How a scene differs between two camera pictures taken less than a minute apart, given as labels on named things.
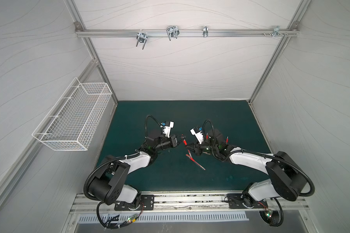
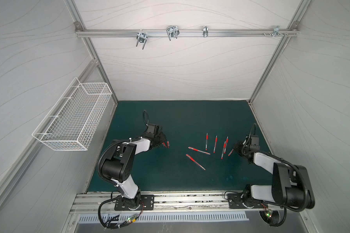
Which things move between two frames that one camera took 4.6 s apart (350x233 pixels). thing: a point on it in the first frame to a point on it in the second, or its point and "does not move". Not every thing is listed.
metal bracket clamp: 205,31 does not move
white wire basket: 72,122 does not move
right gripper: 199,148 to 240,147
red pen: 195,162 does not move
